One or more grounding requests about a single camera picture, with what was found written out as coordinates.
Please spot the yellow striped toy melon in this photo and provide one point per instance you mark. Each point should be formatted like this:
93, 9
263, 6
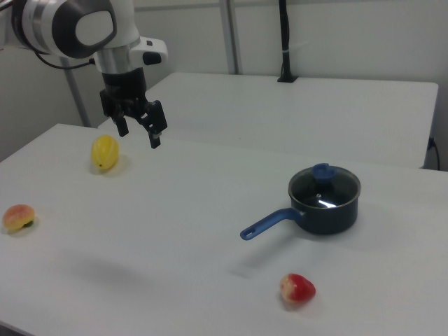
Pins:
104, 153

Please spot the white rectangular table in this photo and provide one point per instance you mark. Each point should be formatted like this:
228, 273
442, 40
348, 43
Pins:
280, 115

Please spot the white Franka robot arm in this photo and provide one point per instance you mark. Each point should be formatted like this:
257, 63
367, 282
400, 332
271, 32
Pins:
52, 21

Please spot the toy peach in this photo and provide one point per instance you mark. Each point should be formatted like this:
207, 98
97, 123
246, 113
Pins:
17, 218

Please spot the grey metal partition post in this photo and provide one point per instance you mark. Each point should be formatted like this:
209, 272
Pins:
76, 94
231, 35

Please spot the red toy strawberry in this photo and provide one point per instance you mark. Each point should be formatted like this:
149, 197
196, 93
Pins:
297, 290

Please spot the black camera stand pole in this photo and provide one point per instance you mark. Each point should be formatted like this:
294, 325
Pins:
286, 35

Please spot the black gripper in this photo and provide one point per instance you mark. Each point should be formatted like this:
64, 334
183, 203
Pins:
124, 84

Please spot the glass lid with blue knob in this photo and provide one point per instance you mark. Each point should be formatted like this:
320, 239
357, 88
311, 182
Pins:
323, 172

